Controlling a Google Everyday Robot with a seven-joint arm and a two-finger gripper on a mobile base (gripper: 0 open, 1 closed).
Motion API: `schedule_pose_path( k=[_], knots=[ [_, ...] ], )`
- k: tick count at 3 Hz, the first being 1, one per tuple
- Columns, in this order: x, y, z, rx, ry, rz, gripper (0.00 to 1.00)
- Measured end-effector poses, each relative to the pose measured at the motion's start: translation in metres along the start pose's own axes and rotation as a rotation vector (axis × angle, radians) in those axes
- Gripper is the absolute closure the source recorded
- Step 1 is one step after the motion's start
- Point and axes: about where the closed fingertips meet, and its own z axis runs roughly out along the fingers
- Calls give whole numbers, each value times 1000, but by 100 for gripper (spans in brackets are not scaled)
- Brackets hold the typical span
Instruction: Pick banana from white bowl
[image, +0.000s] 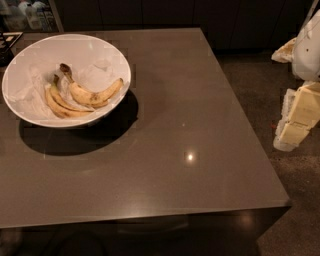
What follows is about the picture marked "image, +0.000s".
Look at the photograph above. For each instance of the dark tray on table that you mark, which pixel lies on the dark tray on table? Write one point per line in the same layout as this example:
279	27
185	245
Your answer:
7	41

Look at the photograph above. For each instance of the yellow banana pair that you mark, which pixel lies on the yellow banana pair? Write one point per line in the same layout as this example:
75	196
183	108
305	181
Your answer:
58	105

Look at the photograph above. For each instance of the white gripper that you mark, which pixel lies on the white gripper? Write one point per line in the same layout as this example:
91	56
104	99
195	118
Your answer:
308	50

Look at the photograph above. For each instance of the spotted yellow banana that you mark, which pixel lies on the spotted yellow banana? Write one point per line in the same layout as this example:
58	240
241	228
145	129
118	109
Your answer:
86	97

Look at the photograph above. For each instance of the white ceramic bowl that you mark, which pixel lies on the white ceramic bowl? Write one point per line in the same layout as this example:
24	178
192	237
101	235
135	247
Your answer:
95	65

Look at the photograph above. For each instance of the shelf with bottles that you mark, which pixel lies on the shelf with bottles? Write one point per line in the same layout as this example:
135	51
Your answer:
30	16

